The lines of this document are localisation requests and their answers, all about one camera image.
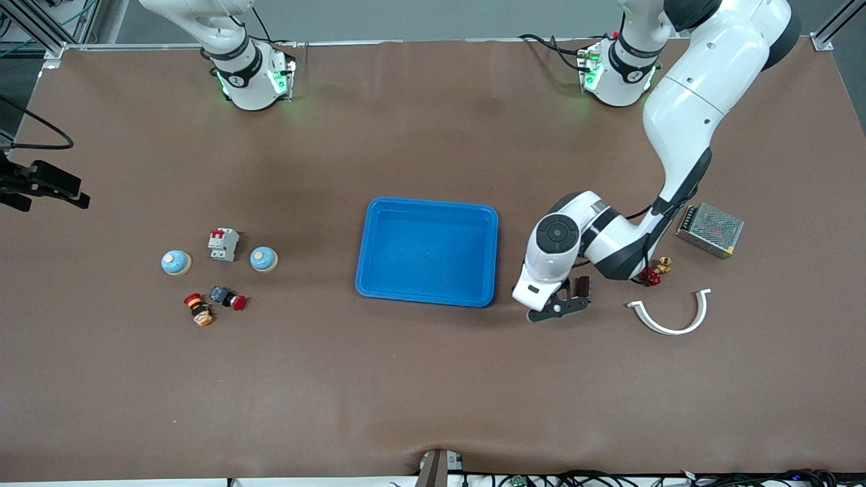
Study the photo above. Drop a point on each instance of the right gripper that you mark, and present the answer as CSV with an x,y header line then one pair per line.
x,y
26,181

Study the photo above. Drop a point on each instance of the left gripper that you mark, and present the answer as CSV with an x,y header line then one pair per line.
x,y
582,287

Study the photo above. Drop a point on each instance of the blue call bell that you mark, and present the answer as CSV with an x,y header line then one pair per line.
x,y
264,259
176,262

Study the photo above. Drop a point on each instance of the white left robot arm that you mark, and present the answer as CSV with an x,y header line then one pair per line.
x,y
703,81

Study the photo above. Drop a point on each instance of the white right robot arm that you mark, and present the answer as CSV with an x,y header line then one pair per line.
x,y
250,74

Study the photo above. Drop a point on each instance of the white curved plastic clamp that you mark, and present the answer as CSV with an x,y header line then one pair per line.
x,y
666,330

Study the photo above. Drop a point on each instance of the blue plastic tray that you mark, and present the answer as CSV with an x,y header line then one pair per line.
x,y
426,277

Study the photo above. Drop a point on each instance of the metal mesh power supply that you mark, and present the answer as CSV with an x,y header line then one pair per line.
x,y
710,230

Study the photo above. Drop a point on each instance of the white circuit breaker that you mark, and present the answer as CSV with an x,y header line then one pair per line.
x,y
223,245

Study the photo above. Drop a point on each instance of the brown table mat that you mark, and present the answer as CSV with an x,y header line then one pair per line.
x,y
433,392

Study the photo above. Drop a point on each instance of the orange red push button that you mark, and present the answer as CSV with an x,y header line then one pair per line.
x,y
199,310

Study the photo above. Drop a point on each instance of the red emergency stop button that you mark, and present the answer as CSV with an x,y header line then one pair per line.
x,y
230,298

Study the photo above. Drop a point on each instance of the aluminium frame post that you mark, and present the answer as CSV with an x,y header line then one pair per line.
x,y
53,49
822,42

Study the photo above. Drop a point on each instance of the grey camera stand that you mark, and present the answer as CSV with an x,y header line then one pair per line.
x,y
436,468

